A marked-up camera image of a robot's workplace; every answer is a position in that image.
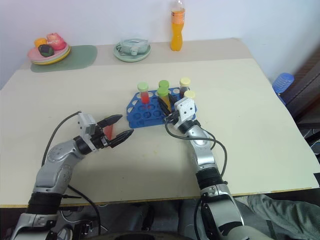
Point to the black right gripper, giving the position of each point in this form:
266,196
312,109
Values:
173,118

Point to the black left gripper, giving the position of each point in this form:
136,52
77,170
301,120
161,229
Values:
101,141

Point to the red liquid test tube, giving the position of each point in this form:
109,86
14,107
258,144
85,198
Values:
110,131

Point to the green-capped yellow liquid tube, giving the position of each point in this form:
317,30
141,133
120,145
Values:
163,92

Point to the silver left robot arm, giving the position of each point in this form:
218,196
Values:
53,170

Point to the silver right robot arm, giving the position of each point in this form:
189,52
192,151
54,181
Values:
207,160

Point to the green-capped test tube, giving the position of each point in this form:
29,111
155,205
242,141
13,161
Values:
163,83

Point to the yellow-capped test tube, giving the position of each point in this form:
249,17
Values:
189,94

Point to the blue test tube rack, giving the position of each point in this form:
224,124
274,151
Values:
140,115

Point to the green-capped red liquid tube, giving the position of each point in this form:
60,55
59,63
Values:
143,93

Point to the yellow-capped dark liquid tube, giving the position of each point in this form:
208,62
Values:
185,83

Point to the pale green plate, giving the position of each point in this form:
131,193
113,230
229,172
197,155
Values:
125,57

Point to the folded pale green pouch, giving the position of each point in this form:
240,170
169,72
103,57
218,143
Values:
131,45

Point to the orange soda bottle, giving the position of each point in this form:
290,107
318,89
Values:
177,32

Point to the green placemat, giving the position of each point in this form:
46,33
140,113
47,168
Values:
82,56

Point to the stacked plates with toy food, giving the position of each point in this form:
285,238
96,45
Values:
65,58

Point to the yellow plate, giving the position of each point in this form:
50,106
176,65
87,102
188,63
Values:
63,55

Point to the dark green toy fruit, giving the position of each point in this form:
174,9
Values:
45,50

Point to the pink toy peach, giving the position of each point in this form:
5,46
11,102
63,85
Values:
56,41

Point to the pink plate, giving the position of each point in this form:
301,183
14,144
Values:
33,53

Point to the orange toy fruit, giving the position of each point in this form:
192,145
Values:
40,41

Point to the blue ribbed plastic container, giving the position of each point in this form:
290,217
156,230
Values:
282,83

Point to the dark brown wooden furniture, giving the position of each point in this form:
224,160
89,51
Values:
306,87

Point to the grey-green trouser leg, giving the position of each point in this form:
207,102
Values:
282,215

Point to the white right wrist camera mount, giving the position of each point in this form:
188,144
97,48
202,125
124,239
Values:
185,110

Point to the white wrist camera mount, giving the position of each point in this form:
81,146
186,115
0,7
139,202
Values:
86,125
185,110

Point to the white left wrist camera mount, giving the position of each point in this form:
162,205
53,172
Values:
86,125

